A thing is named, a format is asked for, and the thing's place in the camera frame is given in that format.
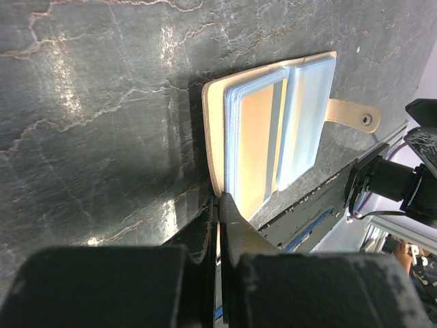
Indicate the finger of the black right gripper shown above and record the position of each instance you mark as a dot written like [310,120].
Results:
[422,139]

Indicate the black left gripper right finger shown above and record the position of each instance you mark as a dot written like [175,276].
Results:
[263,286]

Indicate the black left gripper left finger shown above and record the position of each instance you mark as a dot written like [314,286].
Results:
[170,285]

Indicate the beige leather card holder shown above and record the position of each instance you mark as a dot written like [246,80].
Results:
[307,107]

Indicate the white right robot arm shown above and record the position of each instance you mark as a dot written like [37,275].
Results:
[414,188]

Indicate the person in background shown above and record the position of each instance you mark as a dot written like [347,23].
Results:
[402,253]

